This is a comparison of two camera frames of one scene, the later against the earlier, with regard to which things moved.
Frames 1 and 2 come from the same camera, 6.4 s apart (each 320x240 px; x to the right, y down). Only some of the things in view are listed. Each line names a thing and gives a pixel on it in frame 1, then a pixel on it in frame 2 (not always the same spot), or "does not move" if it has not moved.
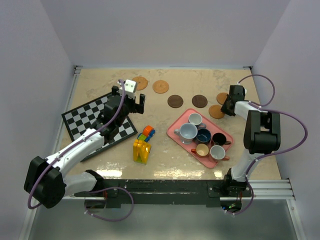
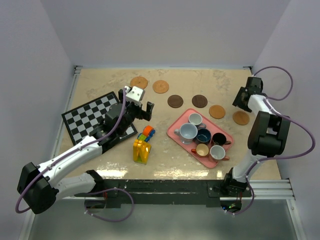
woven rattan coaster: x=221 y=97 -> x=241 y=117
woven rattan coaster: x=142 y=82 does not move
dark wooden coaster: x=199 y=101 does not move
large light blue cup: x=187 y=132 does not move
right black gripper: x=224 y=109 -> x=238 y=102
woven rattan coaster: x=214 y=111 does not move
